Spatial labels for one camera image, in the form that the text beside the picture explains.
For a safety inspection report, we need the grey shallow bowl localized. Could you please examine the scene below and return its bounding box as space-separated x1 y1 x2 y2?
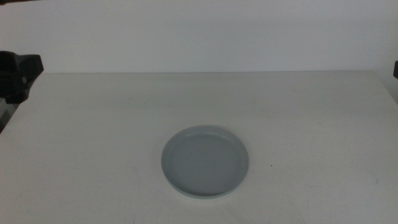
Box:
160 124 250 197

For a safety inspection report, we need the pale green shallow bowl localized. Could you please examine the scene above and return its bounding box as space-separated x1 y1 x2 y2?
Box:
167 182 245 199

